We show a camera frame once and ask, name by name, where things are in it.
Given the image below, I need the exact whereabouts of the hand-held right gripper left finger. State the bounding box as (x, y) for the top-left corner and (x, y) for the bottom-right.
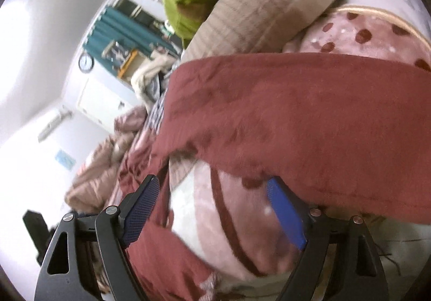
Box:
(34, 174), (161, 301)

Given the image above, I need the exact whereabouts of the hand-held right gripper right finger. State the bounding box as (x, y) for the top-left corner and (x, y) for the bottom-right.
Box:
(266, 177), (398, 301)

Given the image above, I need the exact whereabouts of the maroon garment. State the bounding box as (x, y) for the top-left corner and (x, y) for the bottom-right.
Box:
(107, 54), (431, 301)

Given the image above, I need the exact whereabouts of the beige quilted duvet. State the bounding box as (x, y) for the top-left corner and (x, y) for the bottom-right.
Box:
(65, 106), (149, 212)

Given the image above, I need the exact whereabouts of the white wardrobe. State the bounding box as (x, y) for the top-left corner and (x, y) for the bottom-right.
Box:
(77, 77), (142, 130)

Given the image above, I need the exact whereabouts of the white air conditioner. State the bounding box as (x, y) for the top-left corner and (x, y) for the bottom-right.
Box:
(38, 109), (73, 142)

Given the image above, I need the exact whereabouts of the cream cloth pile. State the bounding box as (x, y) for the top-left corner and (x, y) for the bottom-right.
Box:
(131, 52), (182, 110)

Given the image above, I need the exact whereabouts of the teal curtain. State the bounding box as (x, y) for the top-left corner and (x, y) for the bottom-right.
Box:
(84, 6), (179, 66)

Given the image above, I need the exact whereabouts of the beige striped pillow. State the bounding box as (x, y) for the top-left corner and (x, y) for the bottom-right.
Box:
(182, 0), (367, 62)

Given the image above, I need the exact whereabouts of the blue wall sticker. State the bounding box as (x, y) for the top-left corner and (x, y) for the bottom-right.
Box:
(54, 149), (76, 170)

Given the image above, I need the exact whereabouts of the round wall clock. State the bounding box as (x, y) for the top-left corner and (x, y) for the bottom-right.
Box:
(78, 54), (95, 72)

